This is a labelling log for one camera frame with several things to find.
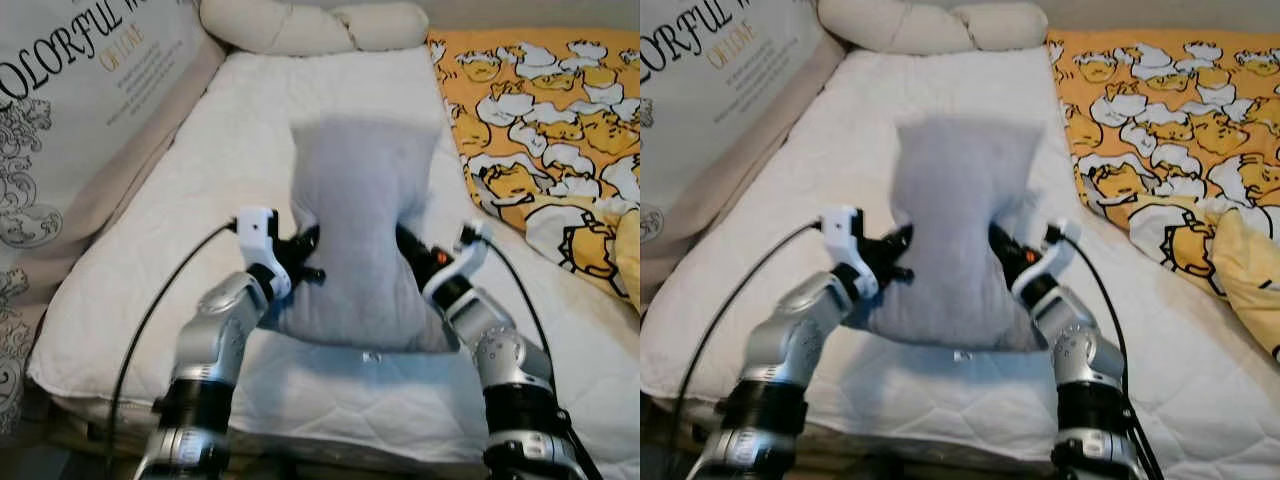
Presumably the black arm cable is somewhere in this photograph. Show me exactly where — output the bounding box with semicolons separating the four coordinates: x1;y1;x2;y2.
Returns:
458;228;606;480
668;222;826;480
1045;228;1166;480
103;222;241;476

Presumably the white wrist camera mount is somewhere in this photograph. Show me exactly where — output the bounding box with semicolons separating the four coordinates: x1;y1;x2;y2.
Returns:
1010;220;1083;306
422;222;493;306
236;207;293;301
820;205;879;301

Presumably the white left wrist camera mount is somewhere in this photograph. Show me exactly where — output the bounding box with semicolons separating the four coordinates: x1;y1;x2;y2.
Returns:
236;207;293;301
820;205;879;301

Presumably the yellow egg cartoon blanket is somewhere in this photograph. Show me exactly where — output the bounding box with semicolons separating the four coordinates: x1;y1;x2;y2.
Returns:
427;28;641;311
1047;28;1280;361

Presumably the white quilted mattress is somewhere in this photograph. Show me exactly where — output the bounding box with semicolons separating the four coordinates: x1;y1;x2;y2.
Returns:
640;45;1280;471
28;45;641;471

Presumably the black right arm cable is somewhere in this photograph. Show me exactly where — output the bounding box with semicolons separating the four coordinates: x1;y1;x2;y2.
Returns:
458;228;606;480
1045;228;1166;480

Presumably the grey plush pillow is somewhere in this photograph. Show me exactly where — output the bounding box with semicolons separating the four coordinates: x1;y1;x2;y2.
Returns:
262;118;456;353
865;115;1066;353

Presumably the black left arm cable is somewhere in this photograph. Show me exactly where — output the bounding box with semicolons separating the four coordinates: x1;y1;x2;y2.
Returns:
668;222;826;480
103;222;241;476

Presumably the cream knotted bolster pillow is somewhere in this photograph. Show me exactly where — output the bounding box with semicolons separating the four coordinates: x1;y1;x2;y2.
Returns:
198;0;431;56
817;0;1049;56

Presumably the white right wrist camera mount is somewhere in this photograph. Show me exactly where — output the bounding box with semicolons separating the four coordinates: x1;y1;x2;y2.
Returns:
422;222;493;306
1010;220;1083;306

